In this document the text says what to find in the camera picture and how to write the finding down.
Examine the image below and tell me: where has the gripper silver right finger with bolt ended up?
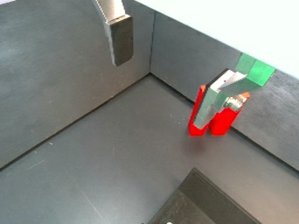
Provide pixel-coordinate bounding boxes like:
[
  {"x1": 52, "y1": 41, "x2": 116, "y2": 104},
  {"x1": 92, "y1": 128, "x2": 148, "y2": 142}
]
[{"x1": 193, "y1": 69, "x2": 259, "y2": 129}]

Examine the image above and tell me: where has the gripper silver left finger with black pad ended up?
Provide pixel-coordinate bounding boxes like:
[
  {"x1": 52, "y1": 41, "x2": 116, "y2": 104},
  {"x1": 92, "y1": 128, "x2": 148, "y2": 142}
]
[{"x1": 92, "y1": 0, "x2": 133, "y2": 67}]

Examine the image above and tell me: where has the red double-square peg block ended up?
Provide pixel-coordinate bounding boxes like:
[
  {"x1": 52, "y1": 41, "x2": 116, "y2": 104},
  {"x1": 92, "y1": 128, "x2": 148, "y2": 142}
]
[{"x1": 188, "y1": 85, "x2": 242, "y2": 137}]

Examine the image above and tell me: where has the green block on wall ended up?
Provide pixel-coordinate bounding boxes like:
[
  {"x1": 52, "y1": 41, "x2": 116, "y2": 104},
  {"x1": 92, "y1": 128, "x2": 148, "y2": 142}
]
[{"x1": 236, "y1": 53, "x2": 276, "y2": 89}]

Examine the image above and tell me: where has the black metal bracket plate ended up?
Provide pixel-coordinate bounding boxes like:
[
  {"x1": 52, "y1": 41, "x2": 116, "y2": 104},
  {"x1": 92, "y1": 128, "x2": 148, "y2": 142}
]
[{"x1": 148, "y1": 168, "x2": 262, "y2": 224}]

